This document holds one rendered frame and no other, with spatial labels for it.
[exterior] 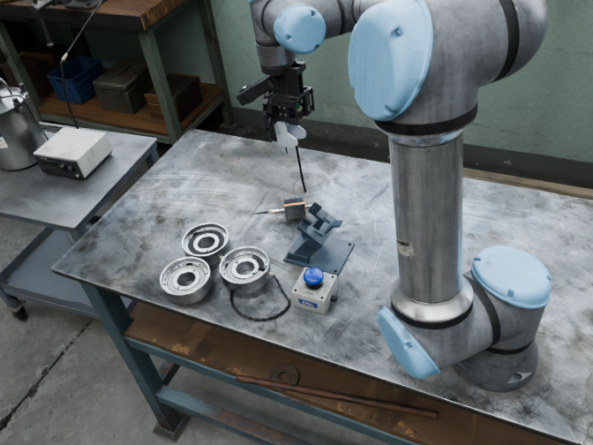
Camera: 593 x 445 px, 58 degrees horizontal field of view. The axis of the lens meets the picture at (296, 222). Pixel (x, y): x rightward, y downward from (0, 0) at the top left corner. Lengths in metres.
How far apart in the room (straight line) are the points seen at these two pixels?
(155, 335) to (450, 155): 1.00
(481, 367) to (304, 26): 0.63
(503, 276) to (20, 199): 1.43
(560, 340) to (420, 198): 0.52
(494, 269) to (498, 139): 1.86
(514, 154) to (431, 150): 2.10
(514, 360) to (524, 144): 1.82
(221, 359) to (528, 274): 0.77
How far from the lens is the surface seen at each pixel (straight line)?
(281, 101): 1.08
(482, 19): 0.59
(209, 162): 1.49
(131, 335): 1.46
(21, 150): 1.92
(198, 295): 1.11
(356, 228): 1.23
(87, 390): 2.12
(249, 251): 1.16
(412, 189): 0.65
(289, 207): 1.24
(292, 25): 0.91
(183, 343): 1.40
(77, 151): 1.79
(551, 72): 2.49
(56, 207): 1.74
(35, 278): 2.27
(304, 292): 1.05
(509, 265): 0.87
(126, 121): 2.95
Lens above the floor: 1.65
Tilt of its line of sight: 43 degrees down
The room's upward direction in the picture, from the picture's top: 8 degrees counter-clockwise
